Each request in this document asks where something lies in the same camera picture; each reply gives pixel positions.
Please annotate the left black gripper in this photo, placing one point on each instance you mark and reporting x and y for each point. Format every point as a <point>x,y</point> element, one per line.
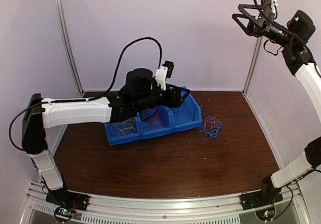
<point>176,91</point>

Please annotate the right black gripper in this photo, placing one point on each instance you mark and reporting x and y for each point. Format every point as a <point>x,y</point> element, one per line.
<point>262,23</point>

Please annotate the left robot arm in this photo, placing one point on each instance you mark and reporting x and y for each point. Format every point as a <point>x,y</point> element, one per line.
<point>142,90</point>

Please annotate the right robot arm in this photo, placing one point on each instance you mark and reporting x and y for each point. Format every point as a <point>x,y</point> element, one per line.
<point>301,64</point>

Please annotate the blue three-compartment bin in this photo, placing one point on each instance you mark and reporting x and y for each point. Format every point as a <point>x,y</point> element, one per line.
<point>157,122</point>

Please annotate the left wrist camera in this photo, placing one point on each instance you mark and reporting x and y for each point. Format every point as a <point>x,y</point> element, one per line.
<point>164,72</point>

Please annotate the right aluminium frame post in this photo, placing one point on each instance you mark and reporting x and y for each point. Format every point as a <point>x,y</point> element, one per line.
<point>254,60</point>

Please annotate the aluminium frame post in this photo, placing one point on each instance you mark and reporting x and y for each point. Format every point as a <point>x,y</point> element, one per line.
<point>254,60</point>
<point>67,46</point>

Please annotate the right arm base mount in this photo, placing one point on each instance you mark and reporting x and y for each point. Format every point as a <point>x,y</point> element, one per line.
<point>263,205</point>

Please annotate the left aluminium frame post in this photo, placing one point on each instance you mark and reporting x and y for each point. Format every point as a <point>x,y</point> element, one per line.
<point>67,46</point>

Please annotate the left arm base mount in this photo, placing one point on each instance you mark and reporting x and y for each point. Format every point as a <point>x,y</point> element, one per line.
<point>67,210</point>

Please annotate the aluminium front rail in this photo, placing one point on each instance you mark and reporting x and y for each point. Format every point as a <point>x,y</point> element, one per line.
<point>215,209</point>

